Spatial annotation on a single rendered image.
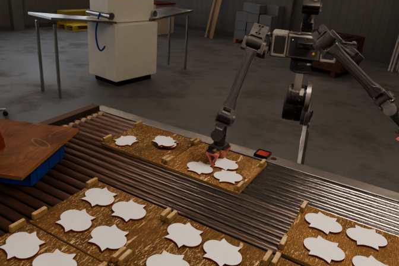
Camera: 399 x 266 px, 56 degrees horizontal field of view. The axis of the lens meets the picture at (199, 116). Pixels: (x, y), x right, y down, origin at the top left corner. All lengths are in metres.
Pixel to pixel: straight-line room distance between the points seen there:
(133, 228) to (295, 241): 0.60
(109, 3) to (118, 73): 1.08
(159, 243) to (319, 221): 0.64
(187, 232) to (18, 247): 0.57
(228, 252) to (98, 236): 0.46
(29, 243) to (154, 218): 0.44
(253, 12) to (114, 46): 5.41
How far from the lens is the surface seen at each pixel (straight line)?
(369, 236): 1.61
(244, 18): 10.71
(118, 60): 6.08
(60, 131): 2.01
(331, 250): 1.48
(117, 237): 1.41
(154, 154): 1.97
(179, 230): 1.44
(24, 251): 1.42
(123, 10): 6.19
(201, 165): 1.85
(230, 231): 1.50
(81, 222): 1.49
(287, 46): 2.37
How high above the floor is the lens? 1.84
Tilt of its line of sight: 21 degrees down
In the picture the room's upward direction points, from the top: 4 degrees clockwise
